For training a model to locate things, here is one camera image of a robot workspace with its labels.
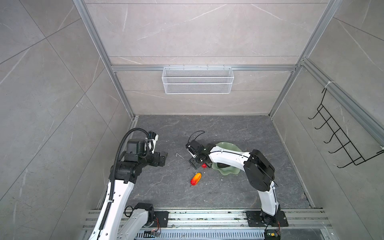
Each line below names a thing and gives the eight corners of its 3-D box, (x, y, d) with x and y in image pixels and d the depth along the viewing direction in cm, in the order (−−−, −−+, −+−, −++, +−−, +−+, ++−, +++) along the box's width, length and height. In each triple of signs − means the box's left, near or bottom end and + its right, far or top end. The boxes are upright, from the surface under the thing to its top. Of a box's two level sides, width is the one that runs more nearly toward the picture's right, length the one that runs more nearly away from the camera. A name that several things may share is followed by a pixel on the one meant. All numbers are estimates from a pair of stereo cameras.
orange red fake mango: (189, 183, 87) (189, 181, 85) (196, 172, 91) (196, 170, 89) (195, 187, 86) (195, 185, 83) (202, 176, 90) (202, 174, 88)
